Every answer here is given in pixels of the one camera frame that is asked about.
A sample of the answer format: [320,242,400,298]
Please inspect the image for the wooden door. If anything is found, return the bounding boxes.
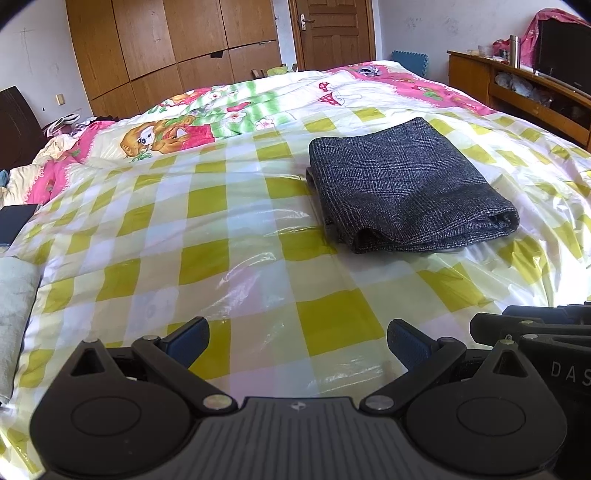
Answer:
[288,0,378,73]

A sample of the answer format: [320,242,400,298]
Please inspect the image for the clear plastic bags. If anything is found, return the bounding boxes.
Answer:
[495,72,539,99]

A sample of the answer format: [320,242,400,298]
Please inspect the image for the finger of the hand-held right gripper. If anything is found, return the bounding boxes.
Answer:
[502,302,591,326]
[470,312,591,352]

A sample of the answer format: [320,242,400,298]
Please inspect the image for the grey checked pants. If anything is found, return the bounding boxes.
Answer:
[305,117,520,255]

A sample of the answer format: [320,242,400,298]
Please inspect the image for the dark blue notebook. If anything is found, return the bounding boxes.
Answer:
[0,203,40,248]

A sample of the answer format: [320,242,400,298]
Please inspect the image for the wooden TV cabinet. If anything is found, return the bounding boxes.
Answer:
[446,49,591,151]

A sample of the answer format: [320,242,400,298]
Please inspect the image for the grey pillow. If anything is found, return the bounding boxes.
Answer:
[0,256,43,403]

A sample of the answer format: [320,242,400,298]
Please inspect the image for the black television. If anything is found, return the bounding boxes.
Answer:
[533,18,591,97]

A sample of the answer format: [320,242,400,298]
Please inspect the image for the blue foam mat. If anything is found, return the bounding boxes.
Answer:
[391,50,430,77]

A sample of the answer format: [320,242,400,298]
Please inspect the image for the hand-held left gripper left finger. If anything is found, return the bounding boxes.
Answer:
[68,316,238,415]

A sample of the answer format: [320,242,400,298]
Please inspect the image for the dark wooden headboard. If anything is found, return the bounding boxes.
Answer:
[0,85,48,163]

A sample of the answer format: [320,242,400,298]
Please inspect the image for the wooden wardrobe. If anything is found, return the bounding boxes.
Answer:
[65,0,284,119]

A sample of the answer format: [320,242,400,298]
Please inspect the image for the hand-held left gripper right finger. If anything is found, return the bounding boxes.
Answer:
[359,318,539,415]

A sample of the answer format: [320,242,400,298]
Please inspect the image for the pink white crumpled bedding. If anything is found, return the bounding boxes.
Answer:
[0,117,122,206]

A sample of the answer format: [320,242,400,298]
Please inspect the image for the pink cloth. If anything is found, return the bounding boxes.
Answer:
[492,8,591,60]

